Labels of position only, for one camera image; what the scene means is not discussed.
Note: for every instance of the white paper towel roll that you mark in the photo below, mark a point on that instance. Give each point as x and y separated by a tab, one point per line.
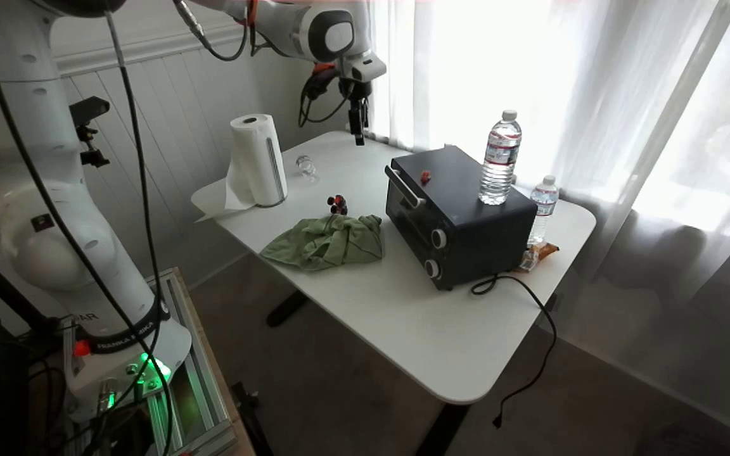
254	159

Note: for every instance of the black camera on mount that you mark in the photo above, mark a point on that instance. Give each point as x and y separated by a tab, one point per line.
88	110

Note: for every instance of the wooden framed platform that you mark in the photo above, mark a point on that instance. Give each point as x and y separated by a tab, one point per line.
203	371

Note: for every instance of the short clear water bottle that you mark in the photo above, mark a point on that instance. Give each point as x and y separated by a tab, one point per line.
543	203

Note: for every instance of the small orange toy figure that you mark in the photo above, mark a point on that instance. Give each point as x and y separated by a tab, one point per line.
424	178

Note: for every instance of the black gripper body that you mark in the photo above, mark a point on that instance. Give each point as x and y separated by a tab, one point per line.
356	91

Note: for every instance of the orange toy car black wheels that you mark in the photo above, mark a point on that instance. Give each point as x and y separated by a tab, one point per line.
337	203

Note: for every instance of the black toaster oven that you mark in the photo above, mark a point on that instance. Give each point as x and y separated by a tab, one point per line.
457	210

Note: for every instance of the black table base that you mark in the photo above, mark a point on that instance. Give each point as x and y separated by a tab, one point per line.
284	310

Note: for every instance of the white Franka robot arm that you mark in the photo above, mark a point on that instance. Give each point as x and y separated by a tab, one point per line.
45	168

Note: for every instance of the sheer white curtain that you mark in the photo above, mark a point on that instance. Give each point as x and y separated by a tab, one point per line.
602	128

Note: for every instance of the green ribbed towel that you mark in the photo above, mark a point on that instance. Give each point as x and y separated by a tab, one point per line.
329	244

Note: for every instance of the tall clear water bottle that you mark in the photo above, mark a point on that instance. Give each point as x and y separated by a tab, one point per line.
500	154

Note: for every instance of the brown snack wrapper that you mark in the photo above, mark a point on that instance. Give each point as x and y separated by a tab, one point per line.
543	256

